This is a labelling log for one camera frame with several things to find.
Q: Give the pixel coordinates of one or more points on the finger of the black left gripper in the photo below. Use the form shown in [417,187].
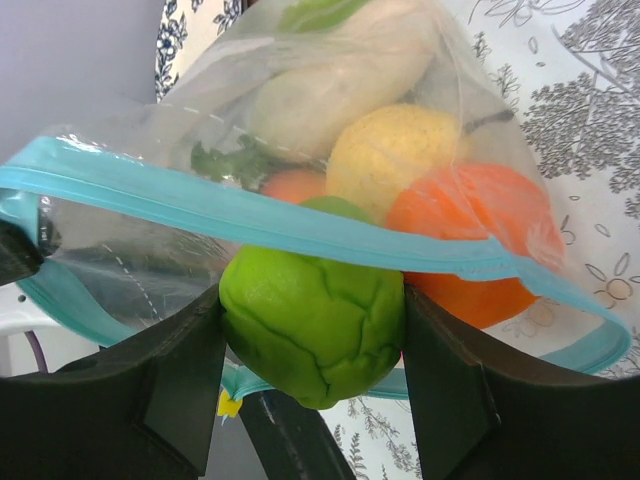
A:
[19,258]

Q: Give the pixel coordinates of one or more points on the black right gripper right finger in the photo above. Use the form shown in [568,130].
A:
[482,409]

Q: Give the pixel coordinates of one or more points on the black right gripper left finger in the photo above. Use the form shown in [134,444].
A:
[141,409]

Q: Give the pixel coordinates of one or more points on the green fruit toy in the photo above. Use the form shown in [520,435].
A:
[316,329]

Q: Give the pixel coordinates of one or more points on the peach toy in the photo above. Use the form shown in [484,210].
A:
[294,186]

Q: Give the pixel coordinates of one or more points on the yellow pear toy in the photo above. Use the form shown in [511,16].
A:
[382,153]

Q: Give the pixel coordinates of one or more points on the clear zip top bag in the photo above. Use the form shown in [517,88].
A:
[491,162]

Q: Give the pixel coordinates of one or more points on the white radish toy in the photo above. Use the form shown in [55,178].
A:
[383,48]

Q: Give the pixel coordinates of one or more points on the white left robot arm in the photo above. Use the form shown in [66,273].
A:
[30,340]

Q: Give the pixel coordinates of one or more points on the black base bar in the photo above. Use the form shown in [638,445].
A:
[292,442]

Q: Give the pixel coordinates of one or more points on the blue patterned plate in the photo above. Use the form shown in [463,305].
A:
[187,28]

